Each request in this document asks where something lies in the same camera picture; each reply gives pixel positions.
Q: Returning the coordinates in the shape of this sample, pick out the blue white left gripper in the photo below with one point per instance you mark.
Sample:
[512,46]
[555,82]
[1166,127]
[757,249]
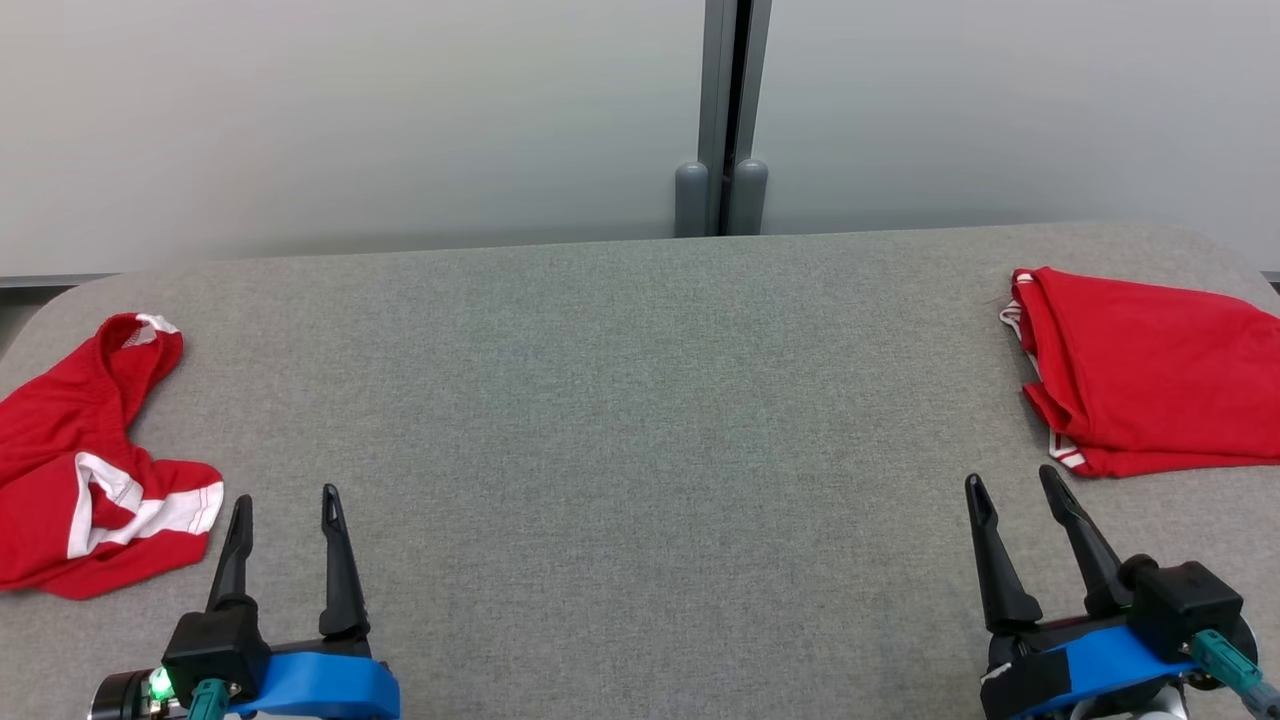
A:
[320,690]

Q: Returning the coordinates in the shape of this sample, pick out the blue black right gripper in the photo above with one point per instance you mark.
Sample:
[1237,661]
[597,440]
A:
[1100,670]

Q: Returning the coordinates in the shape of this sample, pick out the red jersey with white trim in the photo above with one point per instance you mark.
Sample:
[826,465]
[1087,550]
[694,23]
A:
[1150,370]

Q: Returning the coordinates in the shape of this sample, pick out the red shorts with white stripe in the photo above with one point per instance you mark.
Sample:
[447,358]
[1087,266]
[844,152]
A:
[50,430]

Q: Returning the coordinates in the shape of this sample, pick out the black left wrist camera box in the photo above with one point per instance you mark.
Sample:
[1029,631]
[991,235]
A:
[215,645]

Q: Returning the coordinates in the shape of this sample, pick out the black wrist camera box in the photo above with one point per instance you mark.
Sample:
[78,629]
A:
[1185,605]
[215,645]

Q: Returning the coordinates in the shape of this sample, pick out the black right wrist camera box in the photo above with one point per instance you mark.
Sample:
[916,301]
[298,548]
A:
[1185,605]

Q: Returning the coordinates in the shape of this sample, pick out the grey metal partition post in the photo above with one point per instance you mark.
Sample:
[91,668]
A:
[718,80]
[757,80]

